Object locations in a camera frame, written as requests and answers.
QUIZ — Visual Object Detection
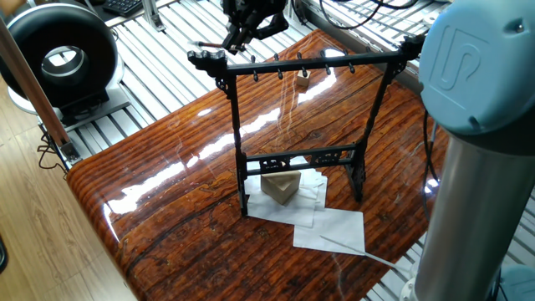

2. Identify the black metal pen rack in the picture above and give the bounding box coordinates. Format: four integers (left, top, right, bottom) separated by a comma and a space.
186, 29, 423, 220

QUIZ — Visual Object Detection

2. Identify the black round duct fan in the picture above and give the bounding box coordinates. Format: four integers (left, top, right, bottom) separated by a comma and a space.
0, 3, 125, 119

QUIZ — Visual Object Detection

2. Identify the large wooden block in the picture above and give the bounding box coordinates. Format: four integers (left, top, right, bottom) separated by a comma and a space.
260, 169, 303, 207

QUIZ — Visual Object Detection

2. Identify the brown wooden pole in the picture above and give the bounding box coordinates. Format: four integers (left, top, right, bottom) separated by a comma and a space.
0, 15, 73, 156

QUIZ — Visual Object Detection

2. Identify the thin calligraphy brush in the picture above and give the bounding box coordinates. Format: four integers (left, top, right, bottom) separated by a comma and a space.
194, 40, 228, 51

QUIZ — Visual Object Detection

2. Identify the small wooden cube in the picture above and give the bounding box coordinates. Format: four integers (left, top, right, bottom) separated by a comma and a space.
294, 72, 313, 91

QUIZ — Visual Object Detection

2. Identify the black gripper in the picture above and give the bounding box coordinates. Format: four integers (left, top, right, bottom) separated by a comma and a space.
221, 0, 290, 54

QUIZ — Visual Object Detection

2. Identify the white paper sheet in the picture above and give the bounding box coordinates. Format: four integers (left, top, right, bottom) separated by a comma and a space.
242, 166, 312, 223
274, 167, 329, 227
292, 207, 368, 257

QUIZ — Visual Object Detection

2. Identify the black keyboard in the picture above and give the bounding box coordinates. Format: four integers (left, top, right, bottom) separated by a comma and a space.
104, 0, 150, 18

